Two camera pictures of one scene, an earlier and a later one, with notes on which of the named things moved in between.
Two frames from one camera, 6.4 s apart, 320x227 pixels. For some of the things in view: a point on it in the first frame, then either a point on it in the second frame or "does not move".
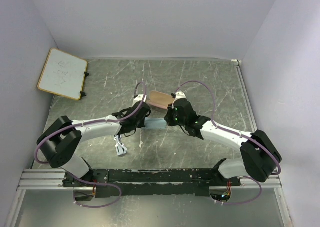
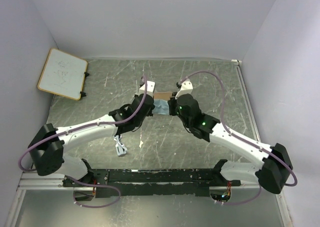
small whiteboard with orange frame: (63, 73) does not move
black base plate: (150, 183) does not move
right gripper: (168, 117) -> (171, 103)
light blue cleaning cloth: (155, 123) -> (161, 107)
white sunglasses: (120, 147) does not move
